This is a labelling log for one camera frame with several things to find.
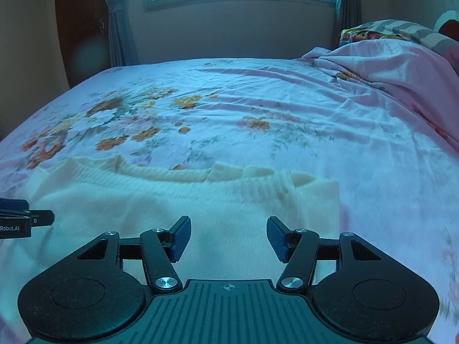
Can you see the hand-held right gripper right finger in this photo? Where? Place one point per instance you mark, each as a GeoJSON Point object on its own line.
{"type": "Point", "coordinates": [278, 238]}

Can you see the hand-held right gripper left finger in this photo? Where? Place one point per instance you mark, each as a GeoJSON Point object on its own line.
{"type": "Point", "coordinates": [181, 238]}

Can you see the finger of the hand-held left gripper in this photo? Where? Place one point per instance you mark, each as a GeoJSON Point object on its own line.
{"type": "Point", "coordinates": [43, 218]}
{"type": "Point", "coordinates": [12, 204]}

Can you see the cream knit sweater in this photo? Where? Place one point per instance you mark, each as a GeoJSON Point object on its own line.
{"type": "Point", "coordinates": [161, 200]}

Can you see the bed with floral sheet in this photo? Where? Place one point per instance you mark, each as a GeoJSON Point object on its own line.
{"type": "Point", "coordinates": [269, 89]}

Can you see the dark wooden wardrobe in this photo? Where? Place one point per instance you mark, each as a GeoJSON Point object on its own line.
{"type": "Point", "coordinates": [82, 25]}

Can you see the grey curtain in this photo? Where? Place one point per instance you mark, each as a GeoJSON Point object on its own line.
{"type": "Point", "coordinates": [120, 25]}
{"type": "Point", "coordinates": [349, 10]}

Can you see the pink blanket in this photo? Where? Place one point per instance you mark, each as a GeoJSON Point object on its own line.
{"type": "Point", "coordinates": [394, 64]}

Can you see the colourful floral quilt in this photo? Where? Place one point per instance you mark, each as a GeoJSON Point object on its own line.
{"type": "Point", "coordinates": [362, 37]}

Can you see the grey striped pillow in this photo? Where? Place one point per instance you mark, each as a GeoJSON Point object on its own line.
{"type": "Point", "coordinates": [412, 30]}

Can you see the red and white headboard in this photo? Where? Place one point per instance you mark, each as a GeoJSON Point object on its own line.
{"type": "Point", "coordinates": [448, 21]}

